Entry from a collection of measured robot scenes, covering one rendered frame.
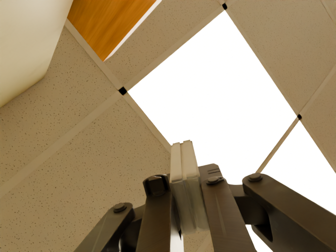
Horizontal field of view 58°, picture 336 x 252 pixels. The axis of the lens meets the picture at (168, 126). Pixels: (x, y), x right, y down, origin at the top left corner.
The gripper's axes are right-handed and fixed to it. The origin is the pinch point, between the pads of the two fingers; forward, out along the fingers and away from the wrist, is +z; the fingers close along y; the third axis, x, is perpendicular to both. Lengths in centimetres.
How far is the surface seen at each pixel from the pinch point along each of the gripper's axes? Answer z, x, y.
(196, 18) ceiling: 111, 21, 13
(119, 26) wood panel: 40.3, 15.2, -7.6
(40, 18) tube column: 30.8, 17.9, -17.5
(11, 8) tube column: 20.8, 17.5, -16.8
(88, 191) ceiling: 70, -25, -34
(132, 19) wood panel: 36.2, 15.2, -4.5
